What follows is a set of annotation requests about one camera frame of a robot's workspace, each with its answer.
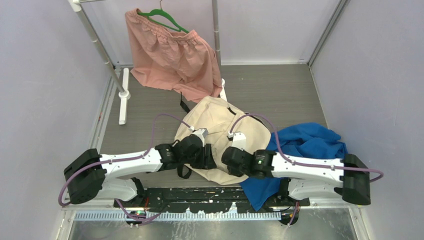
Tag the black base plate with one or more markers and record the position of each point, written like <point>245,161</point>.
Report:
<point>247,199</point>

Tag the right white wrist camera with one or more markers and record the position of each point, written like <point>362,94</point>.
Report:
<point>238,140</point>

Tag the white slotted cable duct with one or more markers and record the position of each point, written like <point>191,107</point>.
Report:
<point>231,215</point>

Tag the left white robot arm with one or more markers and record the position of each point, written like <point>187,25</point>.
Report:
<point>93,175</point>

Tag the white clothes rack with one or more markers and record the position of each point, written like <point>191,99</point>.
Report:
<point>124,93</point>

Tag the pink cloth garment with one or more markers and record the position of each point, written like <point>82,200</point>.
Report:
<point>183,62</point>

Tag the blue cloth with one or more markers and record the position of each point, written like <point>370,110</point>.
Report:
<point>308,140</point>

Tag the beige canvas backpack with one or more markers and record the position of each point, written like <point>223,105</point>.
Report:
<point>218,116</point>

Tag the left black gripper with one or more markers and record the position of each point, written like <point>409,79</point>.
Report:
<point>207,161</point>

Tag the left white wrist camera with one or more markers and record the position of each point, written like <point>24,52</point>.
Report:
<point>201,133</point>

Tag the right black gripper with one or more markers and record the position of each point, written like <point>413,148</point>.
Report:
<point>233,171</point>

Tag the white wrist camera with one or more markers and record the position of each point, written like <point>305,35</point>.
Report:
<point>201,133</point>
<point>238,140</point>

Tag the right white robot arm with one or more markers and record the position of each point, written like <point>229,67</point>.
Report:
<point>346,177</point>

